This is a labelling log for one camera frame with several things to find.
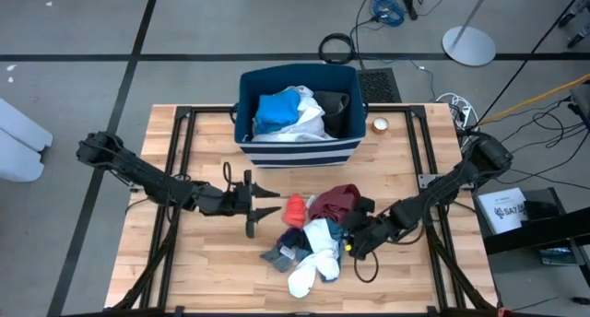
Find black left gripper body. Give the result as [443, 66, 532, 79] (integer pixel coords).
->
[192, 169, 257, 240]

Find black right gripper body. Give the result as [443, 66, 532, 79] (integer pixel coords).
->
[340, 205, 403, 262]

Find coral orange sock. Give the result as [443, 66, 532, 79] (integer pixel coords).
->
[281, 194, 309, 229]

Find dark navy multicolour sock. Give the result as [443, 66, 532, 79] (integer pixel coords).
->
[276, 228, 313, 263]

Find maroon shorts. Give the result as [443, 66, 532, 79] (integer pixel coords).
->
[307, 183, 362, 225]

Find grey sock with blue toe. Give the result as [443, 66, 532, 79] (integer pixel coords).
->
[260, 244, 296, 274]

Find white sock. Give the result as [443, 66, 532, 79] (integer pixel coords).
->
[302, 217, 342, 281]
[288, 254, 318, 299]

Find bright blue shirt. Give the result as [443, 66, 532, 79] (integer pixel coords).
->
[254, 89, 301, 135]

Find large white shirt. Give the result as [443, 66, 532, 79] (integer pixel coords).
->
[252, 85, 336, 143]

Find navy white striped fabric basket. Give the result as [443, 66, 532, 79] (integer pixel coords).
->
[232, 63, 369, 170]

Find grey metal mounting plate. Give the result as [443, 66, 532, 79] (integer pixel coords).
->
[417, 172, 446, 190]

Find white printed box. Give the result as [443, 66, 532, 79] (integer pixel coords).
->
[477, 186, 529, 235]

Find black floor vent grate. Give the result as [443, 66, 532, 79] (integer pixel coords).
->
[357, 67, 402, 104]

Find black cart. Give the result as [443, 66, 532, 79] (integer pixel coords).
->
[474, 186, 590, 305]

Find teal package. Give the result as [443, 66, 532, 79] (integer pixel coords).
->
[539, 246, 577, 266]

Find grey round-base floor stand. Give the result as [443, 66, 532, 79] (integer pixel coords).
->
[441, 0, 497, 67]

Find white foam block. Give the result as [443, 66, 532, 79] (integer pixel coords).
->
[0, 98, 54, 152]
[0, 129, 46, 183]

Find thin black pole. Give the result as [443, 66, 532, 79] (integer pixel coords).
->
[478, 0, 586, 124]

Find grey equipment box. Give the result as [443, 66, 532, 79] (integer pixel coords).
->
[570, 82, 590, 120]

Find black wheeled stand base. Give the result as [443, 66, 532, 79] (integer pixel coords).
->
[556, 0, 590, 51]

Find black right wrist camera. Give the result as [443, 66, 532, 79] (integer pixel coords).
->
[355, 195, 376, 214]

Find black metal table frame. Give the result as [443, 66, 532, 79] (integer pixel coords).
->
[110, 103, 499, 317]

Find white cables and power strip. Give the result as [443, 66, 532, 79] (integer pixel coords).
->
[435, 92, 476, 138]

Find black cable coil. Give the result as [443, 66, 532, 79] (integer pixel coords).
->
[317, 32, 357, 65]

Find yellow cable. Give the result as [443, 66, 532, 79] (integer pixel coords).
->
[478, 73, 590, 127]

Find blue cable coil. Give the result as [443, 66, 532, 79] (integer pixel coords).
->
[368, 0, 407, 28]

